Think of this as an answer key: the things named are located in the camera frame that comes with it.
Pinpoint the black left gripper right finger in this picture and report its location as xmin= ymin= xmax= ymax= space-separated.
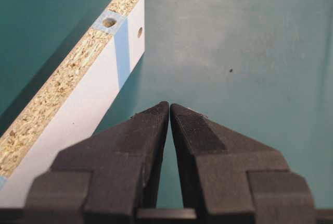
xmin=170 ymin=104 xmax=316 ymax=223

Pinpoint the white laminated particle board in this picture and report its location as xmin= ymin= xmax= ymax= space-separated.
xmin=1 ymin=0 xmax=145 ymax=208

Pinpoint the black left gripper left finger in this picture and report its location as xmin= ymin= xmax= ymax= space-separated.
xmin=25 ymin=102 xmax=169 ymax=223

